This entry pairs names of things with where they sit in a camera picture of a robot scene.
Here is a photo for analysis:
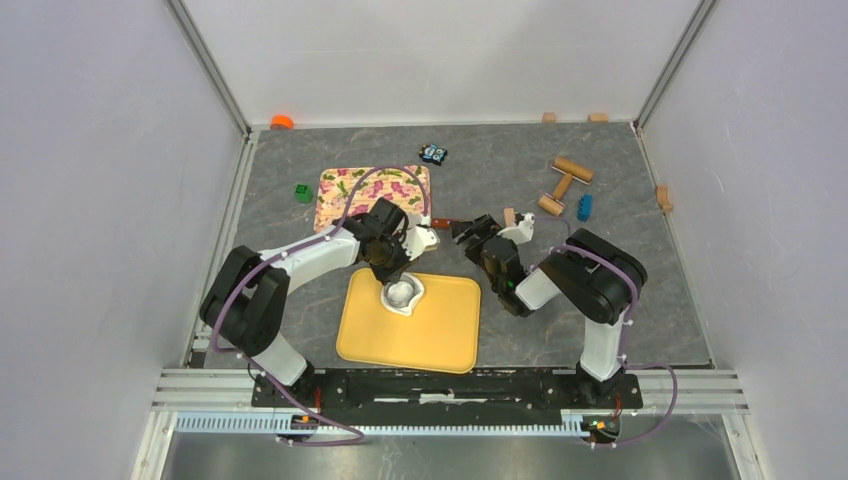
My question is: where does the white dough ball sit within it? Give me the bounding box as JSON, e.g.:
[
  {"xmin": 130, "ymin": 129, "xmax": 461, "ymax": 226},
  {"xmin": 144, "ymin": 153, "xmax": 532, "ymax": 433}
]
[{"xmin": 380, "ymin": 273, "xmax": 425, "ymax": 317}]

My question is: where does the yellow cutting mat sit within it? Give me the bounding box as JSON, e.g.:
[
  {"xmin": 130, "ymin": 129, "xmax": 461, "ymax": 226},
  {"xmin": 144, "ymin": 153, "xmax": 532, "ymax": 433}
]
[{"xmin": 336, "ymin": 268, "xmax": 481, "ymax": 374}]

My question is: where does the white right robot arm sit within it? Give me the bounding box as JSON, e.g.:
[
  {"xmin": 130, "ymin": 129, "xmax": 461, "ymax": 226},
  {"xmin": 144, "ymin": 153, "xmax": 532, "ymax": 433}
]
[{"xmin": 449, "ymin": 213, "xmax": 648, "ymax": 408}]

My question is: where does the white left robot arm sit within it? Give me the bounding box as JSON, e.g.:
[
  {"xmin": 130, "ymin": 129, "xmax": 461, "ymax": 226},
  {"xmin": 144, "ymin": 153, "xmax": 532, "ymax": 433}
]
[{"xmin": 198, "ymin": 199, "xmax": 431, "ymax": 408}]

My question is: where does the small wooden block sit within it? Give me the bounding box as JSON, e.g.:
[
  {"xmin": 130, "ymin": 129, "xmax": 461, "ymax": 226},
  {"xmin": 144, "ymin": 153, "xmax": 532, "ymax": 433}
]
[{"xmin": 503, "ymin": 207, "xmax": 517, "ymax": 227}]

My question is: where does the floral pattern tray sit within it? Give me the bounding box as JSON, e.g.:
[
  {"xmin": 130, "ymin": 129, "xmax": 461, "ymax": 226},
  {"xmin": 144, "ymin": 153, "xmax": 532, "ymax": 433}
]
[{"xmin": 313, "ymin": 165, "xmax": 432, "ymax": 233}]

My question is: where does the blue plastic block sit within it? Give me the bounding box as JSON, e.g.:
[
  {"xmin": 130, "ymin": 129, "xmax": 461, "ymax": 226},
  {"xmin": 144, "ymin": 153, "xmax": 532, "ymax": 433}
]
[{"xmin": 576, "ymin": 194, "xmax": 593, "ymax": 222}]

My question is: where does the green plastic block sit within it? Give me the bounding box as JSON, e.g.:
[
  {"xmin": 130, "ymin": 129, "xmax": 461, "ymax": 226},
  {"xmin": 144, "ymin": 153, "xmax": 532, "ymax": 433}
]
[{"xmin": 294, "ymin": 184, "xmax": 314, "ymax": 204}]

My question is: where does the black patterned small box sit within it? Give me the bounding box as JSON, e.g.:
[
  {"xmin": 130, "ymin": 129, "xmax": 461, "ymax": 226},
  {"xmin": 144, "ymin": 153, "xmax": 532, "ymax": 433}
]
[{"xmin": 418, "ymin": 144, "xmax": 448, "ymax": 166}]

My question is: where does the orange plastic cap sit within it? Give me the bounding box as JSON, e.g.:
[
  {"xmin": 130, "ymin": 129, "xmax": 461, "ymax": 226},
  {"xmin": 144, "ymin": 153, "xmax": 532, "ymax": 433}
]
[{"xmin": 269, "ymin": 115, "xmax": 295, "ymax": 130}]

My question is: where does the wooden piece right edge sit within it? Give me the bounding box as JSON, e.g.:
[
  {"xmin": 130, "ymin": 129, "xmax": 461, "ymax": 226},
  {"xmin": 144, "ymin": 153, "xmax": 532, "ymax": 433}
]
[{"xmin": 655, "ymin": 184, "xmax": 674, "ymax": 214}]

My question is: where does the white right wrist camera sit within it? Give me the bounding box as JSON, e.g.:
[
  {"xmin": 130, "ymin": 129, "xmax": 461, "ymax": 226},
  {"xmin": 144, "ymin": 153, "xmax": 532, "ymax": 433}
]
[{"xmin": 498, "ymin": 213, "xmax": 535, "ymax": 245}]

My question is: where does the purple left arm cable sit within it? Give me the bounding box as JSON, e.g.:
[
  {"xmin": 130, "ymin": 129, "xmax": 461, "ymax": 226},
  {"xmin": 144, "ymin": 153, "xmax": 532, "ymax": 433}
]
[{"xmin": 210, "ymin": 165, "xmax": 432, "ymax": 446}]

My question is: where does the light blue cable duct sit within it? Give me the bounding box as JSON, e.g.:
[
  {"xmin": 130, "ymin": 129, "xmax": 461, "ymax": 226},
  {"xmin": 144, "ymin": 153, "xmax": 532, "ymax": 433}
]
[{"xmin": 173, "ymin": 411, "xmax": 591, "ymax": 437}]

